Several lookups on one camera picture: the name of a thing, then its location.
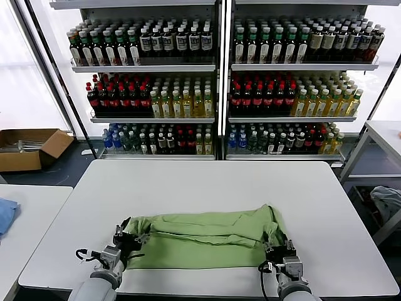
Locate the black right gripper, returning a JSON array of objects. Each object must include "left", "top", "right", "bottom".
[{"left": 261, "top": 231, "right": 298, "bottom": 267}]

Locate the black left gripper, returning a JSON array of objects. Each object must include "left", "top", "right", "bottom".
[{"left": 112, "top": 216, "right": 152, "bottom": 261}]

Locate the green polo shirt red print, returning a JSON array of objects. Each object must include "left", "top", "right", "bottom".
[{"left": 120, "top": 203, "right": 288, "bottom": 270}]

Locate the white side table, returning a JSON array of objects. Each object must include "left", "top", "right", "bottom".
[{"left": 0, "top": 183, "right": 75, "bottom": 301}]

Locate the cola bottle red cap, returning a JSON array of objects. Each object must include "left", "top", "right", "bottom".
[
  {"left": 263, "top": 82, "right": 276, "bottom": 115},
  {"left": 305, "top": 128, "right": 316, "bottom": 154},
  {"left": 86, "top": 82, "right": 99, "bottom": 115},
  {"left": 96, "top": 82, "right": 109, "bottom": 115},
  {"left": 241, "top": 82, "right": 254, "bottom": 115},
  {"left": 231, "top": 82, "right": 243, "bottom": 115},
  {"left": 128, "top": 83, "right": 142, "bottom": 115},
  {"left": 314, "top": 128, "right": 325, "bottom": 154},
  {"left": 253, "top": 82, "right": 265, "bottom": 115},
  {"left": 107, "top": 83, "right": 120, "bottom": 115},
  {"left": 186, "top": 127, "right": 197, "bottom": 154},
  {"left": 118, "top": 84, "right": 131, "bottom": 115},
  {"left": 286, "top": 82, "right": 298, "bottom": 115},
  {"left": 275, "top": 82, "right": 288, "bottom": 115},
  {"left": 177, "top": 127, "right": 187, "bottom": 154},
  {"left": 139, "top": 83, "right": 152, "bottom": 115}
]

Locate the crumpled grey-blue cloth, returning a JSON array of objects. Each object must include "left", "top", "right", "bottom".
[{"left": 370, "top": 185, "right": 401, "bottom": 222}]

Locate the folded blue cloth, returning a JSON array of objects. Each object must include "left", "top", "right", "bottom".
[{"left": 0, "top": 197, "right": 21, "bottom": 240}]

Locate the open brown cardboard box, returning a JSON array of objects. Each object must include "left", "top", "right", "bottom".
[{"left": 0, "top": 127, "right": 75, "bottom": 172}]

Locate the grey parts bundle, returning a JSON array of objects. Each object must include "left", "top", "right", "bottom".
[{"left": 0, "top": 139, "right": 43, "bottom": 154}]

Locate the grey metal shelf unit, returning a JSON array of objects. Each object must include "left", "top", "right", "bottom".
[
  {"left": 224, "top": 0, "right": 382, "bottom": 162},
  {"left": 49, "top": 0, "right": 224, "bottom": 161}
]

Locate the dark tea bottle green cap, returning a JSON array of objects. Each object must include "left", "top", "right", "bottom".
[
  {"left": 68, "top": 29, "right": 81, "bottom": 66},
  {"left": 297, "top": 26, "right": 310, "bottom": 63},
  {"left": 89, "top": 28, "right": 104, "bottom": 66},
  {"left": 102, "top": 28, "right": 117, "bottom": 66},
  {"left": 273, "top": 26, "right": 285, "bottom": 63},
  {"left": 78, "top": 29, "right": 92, "bottom": 66},
  {"left": 259, "top": 26, "right": 273, "bottom": 63},
  {"left": 234, "top": 26, "right": 246, "bottom": 63},
  {"left": 247, "top": 26, "right": 259, "bottom": 63},
  {"left": 285, "top": 26, "right": 298, "bottom": 63},
  {"left": 113, "top": 28, "right": 129, "bottom": 66},
  {"left": 126, "top": 28, "right": 142, "bottom": 66}
]

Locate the dark bottle blue-white label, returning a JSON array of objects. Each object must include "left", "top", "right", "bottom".
[
  {"left": 151, "top": 26, "right": 164, "bottom": 59},
  {"left": 162, "top": 26, "right": 175, "bottom": 59},
  {"left": 187, "top": 26, "right": 201, "bottom": 59},
  {"left": 346, "top": 25, "right": 363, "bottom": 61},
  {"left": 358, "top": 26, "right": 374, "bottom": 61},
  {"left": 333, "top": 25, "right": 350, "bottom": 61},
  {"left": 200, "top": 26, "right": 214, "bottom": 59},
  {"left": 175, "top": 26, "right": 189, "bottom": 59},
  {"left": 139, "top": 27, "right": 152, "bottom": 59},
  {"left": 368, "top": 26, "right": 387, "bottom": 61}
]

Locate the dark bottle beige label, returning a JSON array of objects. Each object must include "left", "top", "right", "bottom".
[
  {"left": 321, "top": 25, "right": 337, "bottom": 61},
  {"left": 309, "top": 25, "right": 325, "bottom": 61}
]

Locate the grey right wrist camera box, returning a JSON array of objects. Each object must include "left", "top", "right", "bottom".
[{"left": 281, "top": 255, "right": 305, "bottom": 277}]

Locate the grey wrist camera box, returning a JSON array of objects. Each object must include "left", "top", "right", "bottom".
[
  {"left": 281, "top": 255, "right": 305, "bottom": 277},
  {"left": 99, "top": 245, "right": 123, "bottom": 268}
]

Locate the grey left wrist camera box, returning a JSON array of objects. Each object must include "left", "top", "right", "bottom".
[{"left": 99, "top": 245, "right": 123, "bottom": 268}]

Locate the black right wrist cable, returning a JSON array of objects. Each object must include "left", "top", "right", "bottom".
[{"left": 256, "top": 261, "right": 278, "bottom": 301}]

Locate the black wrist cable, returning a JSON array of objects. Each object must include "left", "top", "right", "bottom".
[
  {"left": 75, "top": 248, "right": 106, "bottom": 265},
  {"left": 256, "top": 261, "right": 278, "bottom": 301}
]

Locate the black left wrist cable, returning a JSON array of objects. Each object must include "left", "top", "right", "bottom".
[{"left": 75, "top": 248, "right": 106, "bottom": 265}]

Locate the white table grey metal frame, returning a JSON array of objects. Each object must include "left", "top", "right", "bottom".
[{"left": 340, "top": 120, "right": 401, "bottom": 246}]

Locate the black window frame post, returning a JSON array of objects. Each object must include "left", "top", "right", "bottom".
[{"left": 29, "top": 0, "right": 98, "bottom": 159}]

